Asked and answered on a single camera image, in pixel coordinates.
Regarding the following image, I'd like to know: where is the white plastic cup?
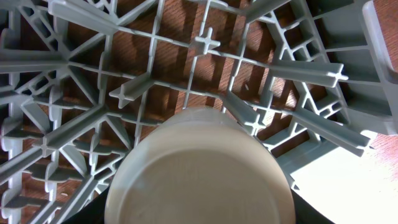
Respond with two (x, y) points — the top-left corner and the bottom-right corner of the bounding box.
(104, 108), (295, 224)

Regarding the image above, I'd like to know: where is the grey plastic dishwasher rack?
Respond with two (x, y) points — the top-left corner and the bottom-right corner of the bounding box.
(1, 0), (397, 223)

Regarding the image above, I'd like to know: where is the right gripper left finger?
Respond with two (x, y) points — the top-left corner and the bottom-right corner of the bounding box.
(62, 194), (107, 224)

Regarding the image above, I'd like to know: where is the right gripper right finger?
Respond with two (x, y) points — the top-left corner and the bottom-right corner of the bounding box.
(291, 190), (334, 224)

